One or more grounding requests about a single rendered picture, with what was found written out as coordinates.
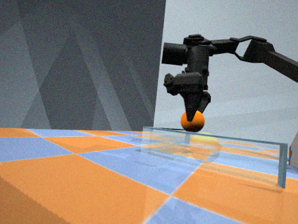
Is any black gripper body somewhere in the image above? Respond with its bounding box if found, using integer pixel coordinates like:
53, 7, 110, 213
173, 62, 211, 102

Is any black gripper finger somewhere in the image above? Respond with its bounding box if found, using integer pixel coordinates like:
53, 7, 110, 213
177, 89, 204, 122
197, 100, 209, 114

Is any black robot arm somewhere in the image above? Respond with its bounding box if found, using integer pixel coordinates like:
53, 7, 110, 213
162, 34, 298, 96

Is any orange ball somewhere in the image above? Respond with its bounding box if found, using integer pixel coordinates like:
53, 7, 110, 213
180, 111, 205, 133

